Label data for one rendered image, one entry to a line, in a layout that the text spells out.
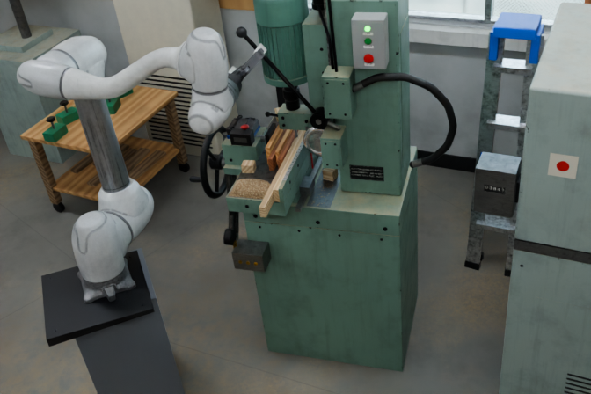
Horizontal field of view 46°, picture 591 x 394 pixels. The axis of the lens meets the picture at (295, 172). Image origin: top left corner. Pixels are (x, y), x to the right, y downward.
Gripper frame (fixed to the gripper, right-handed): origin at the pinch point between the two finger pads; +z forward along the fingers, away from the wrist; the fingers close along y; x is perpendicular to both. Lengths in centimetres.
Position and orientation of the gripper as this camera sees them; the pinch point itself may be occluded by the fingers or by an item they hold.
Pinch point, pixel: (248, 59)
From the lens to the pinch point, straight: 227.9
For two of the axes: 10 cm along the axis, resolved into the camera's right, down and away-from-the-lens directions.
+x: -6.6, -7.0, -2.7
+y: 7.0, -4.4, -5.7
